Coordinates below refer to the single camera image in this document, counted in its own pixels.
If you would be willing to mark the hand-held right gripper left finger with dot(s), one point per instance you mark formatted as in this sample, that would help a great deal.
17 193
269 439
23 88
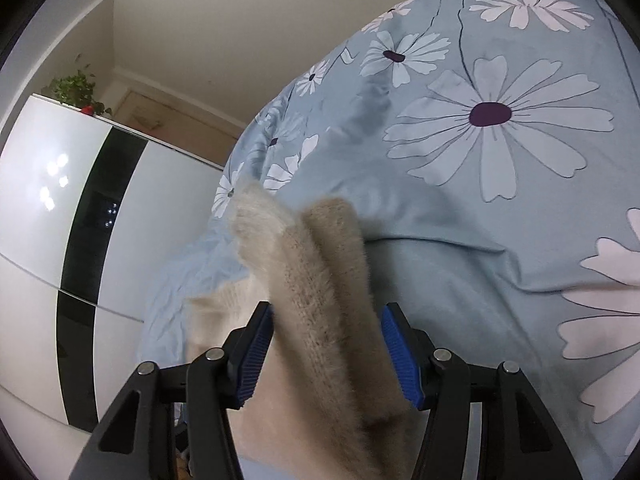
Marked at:
255 355

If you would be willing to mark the green potted plant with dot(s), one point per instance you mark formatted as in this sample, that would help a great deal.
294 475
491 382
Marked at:
75 87

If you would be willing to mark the white wardrobe with black stripe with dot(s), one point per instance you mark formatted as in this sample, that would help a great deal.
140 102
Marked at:
35 210

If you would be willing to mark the beige fuzzy sweater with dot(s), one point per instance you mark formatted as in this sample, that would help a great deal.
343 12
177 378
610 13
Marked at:
325 310

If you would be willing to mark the blue floral bed sheet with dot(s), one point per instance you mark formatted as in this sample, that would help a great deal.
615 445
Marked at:
450 210

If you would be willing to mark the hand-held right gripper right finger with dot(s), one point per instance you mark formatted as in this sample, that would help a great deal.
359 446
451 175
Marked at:
400 355

